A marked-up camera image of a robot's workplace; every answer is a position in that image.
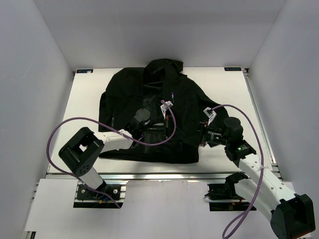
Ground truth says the black jacket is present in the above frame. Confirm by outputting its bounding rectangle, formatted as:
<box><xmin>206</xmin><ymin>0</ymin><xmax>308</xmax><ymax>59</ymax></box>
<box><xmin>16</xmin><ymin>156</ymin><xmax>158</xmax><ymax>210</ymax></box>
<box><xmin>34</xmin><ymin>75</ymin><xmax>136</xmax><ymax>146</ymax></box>
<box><xmin>99</xmin><ymin>59</ymin><xmax>228</xmax><ymax>164</ymax></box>

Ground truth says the blue table label left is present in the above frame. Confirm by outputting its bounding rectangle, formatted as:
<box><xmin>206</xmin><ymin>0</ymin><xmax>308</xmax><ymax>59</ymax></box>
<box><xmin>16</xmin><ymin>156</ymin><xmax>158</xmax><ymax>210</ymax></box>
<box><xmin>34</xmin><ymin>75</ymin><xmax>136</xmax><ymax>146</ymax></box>
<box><xmin>76</xmin><ymin>69</ymin><xmax>93</xmax><ymax>74</ymax></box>

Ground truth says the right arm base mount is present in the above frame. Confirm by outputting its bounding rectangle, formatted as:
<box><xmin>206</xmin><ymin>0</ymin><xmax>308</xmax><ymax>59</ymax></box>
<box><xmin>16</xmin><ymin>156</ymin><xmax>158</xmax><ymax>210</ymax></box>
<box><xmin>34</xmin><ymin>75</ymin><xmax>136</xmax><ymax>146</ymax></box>
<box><xmin>204</xmin><ymin>172</ymin><xmax>250</xmax><ymax>212</ymax></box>

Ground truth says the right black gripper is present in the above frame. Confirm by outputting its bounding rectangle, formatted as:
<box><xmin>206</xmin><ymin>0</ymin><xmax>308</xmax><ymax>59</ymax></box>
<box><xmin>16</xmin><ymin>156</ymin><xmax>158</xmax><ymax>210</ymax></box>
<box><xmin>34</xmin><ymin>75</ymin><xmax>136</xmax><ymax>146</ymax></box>
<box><xmin>181</xmin><ymin>120</ymin><xmax>230</xmax><ymax>147</ymax></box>

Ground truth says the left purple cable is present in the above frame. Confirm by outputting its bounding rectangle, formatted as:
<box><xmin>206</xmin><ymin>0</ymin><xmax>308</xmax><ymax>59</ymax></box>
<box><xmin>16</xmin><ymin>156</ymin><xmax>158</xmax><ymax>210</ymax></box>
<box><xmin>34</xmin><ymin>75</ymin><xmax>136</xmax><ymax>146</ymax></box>
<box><xmin>46</xmin><ymin>100</ymin><xmax>177</xmax><ymax>209</ymax></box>

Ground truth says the blue table label right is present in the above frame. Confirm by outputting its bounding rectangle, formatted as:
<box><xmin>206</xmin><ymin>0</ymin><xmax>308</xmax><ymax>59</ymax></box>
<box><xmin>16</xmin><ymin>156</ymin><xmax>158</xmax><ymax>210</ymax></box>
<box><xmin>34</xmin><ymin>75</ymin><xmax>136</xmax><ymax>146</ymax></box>
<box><xmin>224</xmin><ymin>67</ymin><xmax>242</xmax><ymax>71</ymax></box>

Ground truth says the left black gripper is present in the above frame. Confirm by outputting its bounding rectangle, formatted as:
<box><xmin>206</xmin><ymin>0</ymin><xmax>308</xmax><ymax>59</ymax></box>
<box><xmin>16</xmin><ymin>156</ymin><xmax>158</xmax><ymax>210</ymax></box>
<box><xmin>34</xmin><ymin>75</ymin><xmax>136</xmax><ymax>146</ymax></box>
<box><xmin>141</xmin><ymin>115</ymin><xmax>186</xmax><ymax>140</ymax></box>

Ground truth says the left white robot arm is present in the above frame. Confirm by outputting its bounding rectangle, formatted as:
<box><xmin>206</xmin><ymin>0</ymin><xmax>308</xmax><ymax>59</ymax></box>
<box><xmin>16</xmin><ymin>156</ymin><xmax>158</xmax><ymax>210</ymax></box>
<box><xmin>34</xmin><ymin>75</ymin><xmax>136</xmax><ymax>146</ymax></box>
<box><xmin>58</xmin><ymin>109</ymin><xmax>176</xmax><ymax>199</ymax></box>

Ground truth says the blue table label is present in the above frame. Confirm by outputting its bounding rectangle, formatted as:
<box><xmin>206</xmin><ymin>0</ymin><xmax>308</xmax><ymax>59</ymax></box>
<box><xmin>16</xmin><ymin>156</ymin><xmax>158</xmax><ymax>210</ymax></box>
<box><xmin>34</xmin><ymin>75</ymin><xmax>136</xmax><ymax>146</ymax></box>
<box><xmin>224</xmin><ymin>67</ymin><xmax>242</xmax><ymax>71</ymax></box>
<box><xmin>76</xmin><ymin>69</ymin><xmax>93</xmax><ymax>74</ymax></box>

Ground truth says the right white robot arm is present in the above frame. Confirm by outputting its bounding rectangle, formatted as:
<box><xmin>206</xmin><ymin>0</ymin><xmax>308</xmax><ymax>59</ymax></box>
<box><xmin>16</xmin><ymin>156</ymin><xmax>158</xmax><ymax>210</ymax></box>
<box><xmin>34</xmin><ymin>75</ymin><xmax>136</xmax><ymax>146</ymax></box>
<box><xmin>200</xmin><ymin>117</ymin><xmax>316</xmax><ymax>239</ymax></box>

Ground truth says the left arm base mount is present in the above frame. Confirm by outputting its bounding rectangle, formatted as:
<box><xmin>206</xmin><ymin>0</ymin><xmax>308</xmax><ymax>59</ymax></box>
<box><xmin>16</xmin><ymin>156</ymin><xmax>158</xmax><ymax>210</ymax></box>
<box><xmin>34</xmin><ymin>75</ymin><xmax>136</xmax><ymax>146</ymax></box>
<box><xmin>73</xmin><ymin>183</ymin><xmax>126</xmax><ymax>209</ymax></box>

